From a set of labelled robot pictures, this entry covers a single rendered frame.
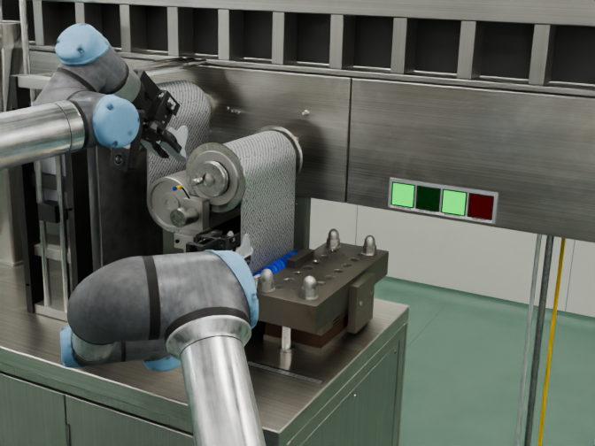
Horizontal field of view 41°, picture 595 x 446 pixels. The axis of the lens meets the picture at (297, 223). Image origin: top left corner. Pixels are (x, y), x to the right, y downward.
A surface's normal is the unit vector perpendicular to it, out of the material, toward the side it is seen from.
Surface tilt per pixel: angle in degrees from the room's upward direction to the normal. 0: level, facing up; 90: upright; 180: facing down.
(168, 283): 50
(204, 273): 35
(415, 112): 90
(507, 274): 90
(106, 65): 98
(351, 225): 90
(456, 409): 0
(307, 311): 90
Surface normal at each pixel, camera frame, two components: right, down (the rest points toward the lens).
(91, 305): -0.55, 0.02
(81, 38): -0.35, -0.43
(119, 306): -0.12, 0.02
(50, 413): -0.46, 0.25
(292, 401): 0.03, -0.96
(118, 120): 0.71, 0.22
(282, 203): 0.89, 0.15
